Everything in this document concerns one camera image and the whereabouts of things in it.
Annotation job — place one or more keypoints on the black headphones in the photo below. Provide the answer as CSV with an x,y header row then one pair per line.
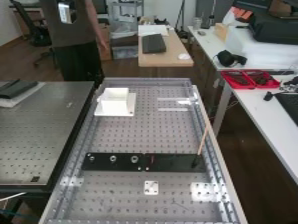
x,y
230,57

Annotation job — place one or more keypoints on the black plate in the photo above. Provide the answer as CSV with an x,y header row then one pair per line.
x,y
173,164

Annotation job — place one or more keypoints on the small metal mounting plate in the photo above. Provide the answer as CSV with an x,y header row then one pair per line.
x,y
150,187

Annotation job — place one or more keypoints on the black office chair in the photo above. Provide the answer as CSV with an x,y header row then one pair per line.
x,y
30,25

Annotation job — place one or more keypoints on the black folded pad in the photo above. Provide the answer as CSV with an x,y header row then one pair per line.
x,y
17,88

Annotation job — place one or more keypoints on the white mouse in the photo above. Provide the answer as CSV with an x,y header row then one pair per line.
x,y
183,56

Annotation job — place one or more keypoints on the white desk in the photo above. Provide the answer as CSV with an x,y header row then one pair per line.
x,y
266,56
266,120

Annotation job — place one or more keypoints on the black case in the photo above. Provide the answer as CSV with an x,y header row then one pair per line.
x,y
277,30

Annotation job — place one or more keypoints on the large metal nut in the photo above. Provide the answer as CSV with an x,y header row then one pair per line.
x,y
134,159

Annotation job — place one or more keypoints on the small metal nut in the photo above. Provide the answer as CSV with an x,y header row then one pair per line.
x,y
92,158

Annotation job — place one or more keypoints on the medium metal nut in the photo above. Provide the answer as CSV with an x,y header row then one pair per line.
x,y
113,159

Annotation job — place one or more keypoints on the red tray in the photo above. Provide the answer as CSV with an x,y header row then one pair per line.
x,y
237,80
265,78

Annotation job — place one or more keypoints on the wooden desk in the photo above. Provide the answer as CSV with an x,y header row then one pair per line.
x,y
170,58

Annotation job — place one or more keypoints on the thin stick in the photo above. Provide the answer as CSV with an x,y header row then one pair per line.
x,y
205,136

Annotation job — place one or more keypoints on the small white box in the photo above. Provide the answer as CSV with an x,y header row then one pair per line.
x,y
116,103

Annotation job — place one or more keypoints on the clear box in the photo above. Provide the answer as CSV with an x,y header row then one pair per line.
x,y
201,110

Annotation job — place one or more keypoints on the person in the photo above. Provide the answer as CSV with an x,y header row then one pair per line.
x,y
74,56

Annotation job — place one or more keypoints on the black keyboard sleeve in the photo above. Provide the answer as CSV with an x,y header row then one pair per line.
x,y
153,43

